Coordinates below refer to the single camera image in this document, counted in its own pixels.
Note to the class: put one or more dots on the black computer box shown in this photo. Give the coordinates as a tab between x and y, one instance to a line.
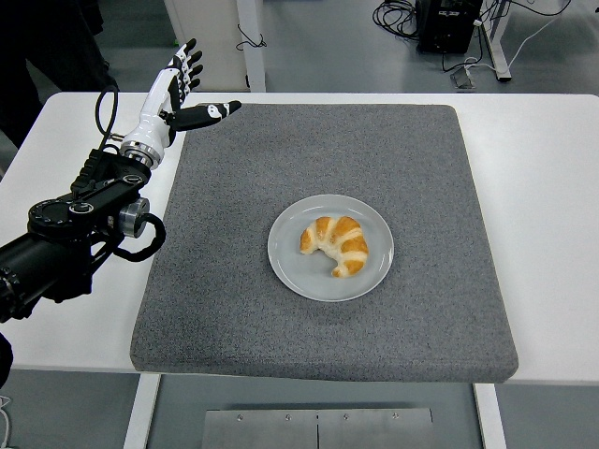
444	23

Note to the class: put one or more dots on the white desk leg with foot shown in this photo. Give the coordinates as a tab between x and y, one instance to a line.
497	37

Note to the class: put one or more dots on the white desk post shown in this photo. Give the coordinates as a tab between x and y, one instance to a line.
250	61

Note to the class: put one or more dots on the round grey plate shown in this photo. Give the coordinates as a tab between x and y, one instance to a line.
290	271

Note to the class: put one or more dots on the white cabinet panel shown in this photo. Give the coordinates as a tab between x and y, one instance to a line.
220	37

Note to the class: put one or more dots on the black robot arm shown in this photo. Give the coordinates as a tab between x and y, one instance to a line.
47	252

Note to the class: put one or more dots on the clear plastic floor piece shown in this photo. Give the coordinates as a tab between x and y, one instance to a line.
462	78

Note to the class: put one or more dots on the golden croissant bread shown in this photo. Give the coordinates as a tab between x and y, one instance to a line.
346	243

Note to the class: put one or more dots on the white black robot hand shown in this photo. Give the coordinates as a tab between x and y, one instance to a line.
152	117

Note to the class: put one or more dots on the person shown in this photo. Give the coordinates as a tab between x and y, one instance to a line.
51	42

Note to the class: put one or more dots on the white table leg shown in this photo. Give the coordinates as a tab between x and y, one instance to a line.
140	411
491	416

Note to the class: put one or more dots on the grey metal plate with screws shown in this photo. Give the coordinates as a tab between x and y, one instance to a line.
318	428

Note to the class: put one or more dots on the grey felt mat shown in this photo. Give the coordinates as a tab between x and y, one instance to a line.
327	337

